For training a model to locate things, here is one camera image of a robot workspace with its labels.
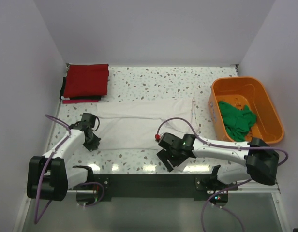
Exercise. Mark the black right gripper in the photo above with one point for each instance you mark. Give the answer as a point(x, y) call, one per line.
point(163, 155)

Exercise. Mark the green t shirt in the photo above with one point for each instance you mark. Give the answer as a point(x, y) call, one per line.
point(237, 122)

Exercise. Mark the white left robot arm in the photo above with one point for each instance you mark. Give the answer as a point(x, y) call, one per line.
point(48, 177)

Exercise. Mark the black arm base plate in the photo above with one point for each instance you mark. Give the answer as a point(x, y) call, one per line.
point(194, 186)

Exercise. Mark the orange plastic basket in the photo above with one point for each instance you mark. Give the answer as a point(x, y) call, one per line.
point(241, 91)

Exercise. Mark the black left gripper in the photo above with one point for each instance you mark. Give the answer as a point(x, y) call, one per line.
point(94, 145)

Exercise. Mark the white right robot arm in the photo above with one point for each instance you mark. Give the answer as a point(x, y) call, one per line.
point(253, 160)

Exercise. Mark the black folded t shirt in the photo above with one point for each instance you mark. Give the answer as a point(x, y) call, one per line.
point(64, 94)

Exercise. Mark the white t shirt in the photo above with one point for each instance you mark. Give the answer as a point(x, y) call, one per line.
point(128, 128)

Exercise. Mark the pink folded t shirt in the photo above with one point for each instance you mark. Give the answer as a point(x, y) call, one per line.
point(76, 101)

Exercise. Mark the aluminium frame rail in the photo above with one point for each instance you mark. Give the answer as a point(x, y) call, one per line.
point(274, 191)

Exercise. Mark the red folded t shirt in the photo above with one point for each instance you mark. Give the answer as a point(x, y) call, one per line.
point(83, 80)

